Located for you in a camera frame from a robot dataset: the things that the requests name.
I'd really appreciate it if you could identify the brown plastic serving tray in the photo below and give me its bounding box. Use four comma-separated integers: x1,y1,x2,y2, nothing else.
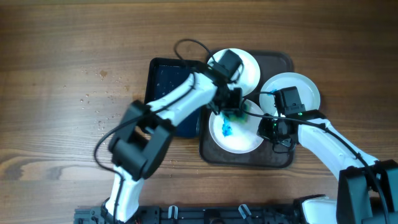
198,50,294,169

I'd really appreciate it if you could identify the black rectangular water tray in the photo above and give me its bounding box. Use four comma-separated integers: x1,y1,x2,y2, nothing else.
144,57,201,138

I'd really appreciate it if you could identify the white plate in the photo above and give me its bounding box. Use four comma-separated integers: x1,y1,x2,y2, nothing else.
206,48,261,97
208,113,264,154
259,72,321,116

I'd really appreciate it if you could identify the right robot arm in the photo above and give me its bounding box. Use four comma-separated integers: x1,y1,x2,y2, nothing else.
257,110,397,223

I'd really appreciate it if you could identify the green yellow sponge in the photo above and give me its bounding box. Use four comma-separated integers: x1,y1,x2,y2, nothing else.
223,104,248,123

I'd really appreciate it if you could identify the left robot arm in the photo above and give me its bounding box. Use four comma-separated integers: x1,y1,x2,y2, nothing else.
104,72,243,223

